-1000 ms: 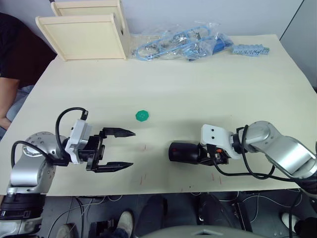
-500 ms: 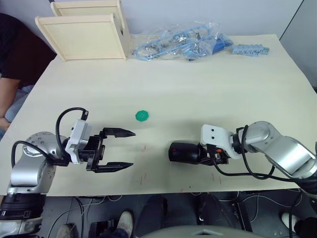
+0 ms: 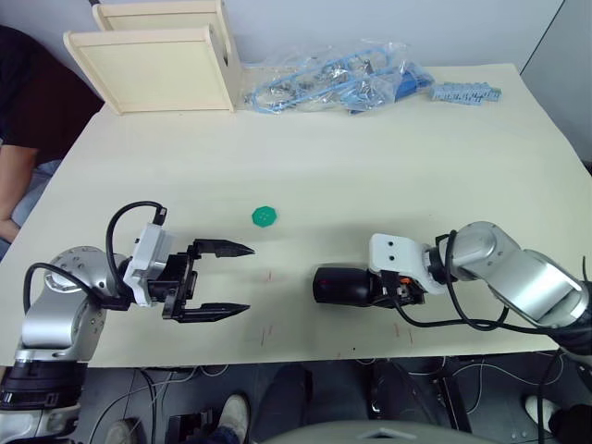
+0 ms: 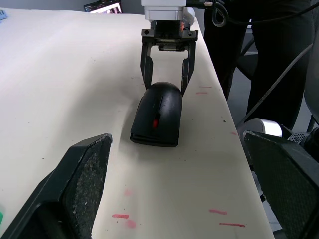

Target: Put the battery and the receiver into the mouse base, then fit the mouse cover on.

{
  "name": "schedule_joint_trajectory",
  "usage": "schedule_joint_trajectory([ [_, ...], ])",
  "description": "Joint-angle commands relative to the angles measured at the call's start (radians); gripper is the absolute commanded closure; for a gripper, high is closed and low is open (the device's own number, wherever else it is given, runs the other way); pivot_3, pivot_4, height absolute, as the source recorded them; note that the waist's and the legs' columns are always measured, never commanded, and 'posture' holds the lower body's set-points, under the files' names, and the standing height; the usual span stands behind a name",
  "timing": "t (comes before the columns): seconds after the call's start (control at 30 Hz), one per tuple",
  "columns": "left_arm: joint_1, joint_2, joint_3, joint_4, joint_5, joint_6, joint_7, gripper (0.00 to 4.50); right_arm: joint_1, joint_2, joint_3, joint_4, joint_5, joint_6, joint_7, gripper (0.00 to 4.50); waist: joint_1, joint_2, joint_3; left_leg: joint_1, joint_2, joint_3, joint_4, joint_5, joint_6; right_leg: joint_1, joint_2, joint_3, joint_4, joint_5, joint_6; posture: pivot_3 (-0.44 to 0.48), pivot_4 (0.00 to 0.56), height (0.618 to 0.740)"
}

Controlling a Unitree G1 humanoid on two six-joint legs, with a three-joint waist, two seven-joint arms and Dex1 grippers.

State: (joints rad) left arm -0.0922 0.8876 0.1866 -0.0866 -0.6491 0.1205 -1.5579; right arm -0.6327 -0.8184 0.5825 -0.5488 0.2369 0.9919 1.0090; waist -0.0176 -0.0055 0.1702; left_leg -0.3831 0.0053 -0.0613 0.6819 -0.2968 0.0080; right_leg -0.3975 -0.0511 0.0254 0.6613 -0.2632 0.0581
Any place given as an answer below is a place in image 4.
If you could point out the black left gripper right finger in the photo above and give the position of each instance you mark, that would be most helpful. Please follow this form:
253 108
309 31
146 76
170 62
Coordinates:
289 179

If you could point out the silver robot body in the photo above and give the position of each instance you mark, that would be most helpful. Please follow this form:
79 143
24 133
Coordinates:
264 125

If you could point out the dark monitor screen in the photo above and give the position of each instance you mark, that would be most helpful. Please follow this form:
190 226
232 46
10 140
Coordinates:
104 7

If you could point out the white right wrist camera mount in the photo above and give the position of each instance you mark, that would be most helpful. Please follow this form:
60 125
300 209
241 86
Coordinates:
164 10

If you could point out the black computer mouse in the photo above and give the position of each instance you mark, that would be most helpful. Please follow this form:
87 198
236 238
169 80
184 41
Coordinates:
157 117

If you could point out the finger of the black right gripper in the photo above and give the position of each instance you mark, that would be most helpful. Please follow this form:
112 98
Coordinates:
188 69
147 67

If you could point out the light blue plastic object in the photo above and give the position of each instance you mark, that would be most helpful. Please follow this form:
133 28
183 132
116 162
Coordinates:
2 15

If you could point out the person in black trousers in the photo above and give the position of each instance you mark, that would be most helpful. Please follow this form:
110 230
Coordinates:
269 62

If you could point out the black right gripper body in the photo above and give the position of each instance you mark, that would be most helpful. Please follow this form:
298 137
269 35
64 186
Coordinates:
169 37

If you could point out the green object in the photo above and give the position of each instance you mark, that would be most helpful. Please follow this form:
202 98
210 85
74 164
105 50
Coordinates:
1 216

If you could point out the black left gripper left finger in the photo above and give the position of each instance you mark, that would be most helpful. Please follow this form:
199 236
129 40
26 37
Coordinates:
74 189

